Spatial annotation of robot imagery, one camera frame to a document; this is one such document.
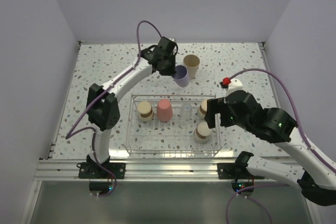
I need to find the purple plastic cup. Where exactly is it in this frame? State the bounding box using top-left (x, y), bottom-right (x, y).
top-left (173, 65), bottom-right (190, 88)

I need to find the tall beige cup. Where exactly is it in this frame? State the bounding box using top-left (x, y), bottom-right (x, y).
top-left (183, 55), bottom-right (200, 79)

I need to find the cream steel cup brown band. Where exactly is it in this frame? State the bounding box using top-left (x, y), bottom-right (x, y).
top-left (197, 99), bottom-right (208, 119)

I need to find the steel cup back row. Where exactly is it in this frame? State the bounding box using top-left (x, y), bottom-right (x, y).
top-left (193, 121), bottom-right (213, 144)

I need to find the clear glass cup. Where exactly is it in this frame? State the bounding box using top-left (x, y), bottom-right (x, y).
top-left (180, 103), bottom-right (193, 122)

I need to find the red plastic cup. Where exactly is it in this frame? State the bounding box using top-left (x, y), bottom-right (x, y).
top-left (156, 99), bottom-right (173, 122)

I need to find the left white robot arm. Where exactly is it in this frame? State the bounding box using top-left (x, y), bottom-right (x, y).
top-left (86, 37), bottom-right (178, 179)

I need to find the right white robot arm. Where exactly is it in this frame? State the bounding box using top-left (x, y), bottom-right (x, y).
top-left (205, 90), bottom-right (335, 206)

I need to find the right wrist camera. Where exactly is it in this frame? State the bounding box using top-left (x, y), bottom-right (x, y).
top-left (220, 77), bottom-right (243, 96)

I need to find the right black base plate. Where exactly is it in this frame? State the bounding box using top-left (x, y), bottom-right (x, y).
top-left (217, 163), bottom-right (265, 181)

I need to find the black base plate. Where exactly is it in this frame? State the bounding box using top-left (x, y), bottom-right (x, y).
top-left (217, 163), bottom-right (265, 181)
top-left (77, 162), bottom-right (125, 179)

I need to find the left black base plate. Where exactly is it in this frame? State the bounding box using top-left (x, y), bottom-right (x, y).
top-left (77, 162), bottom-right (125, 179)

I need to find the aluminium mounting rail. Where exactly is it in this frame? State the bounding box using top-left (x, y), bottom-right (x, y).
top-left (33, 157), bottom-right (289, 182)

